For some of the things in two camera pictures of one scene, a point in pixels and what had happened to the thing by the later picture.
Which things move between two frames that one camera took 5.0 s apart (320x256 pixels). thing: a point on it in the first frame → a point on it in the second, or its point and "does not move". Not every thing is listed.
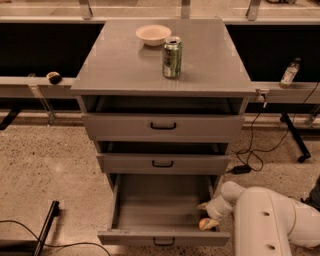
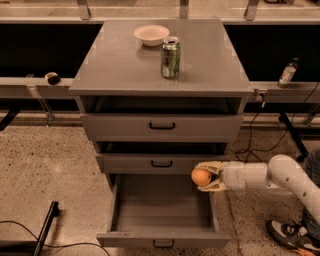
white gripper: x=213 y=211 → x=234 y=175
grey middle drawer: x=163 y=164 does not move
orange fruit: x=202 y=222 → x=201 y=176
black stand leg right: x=306 y=154 does not move
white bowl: x=153 y=35 does not move
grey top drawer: x=117 y=127 does not move
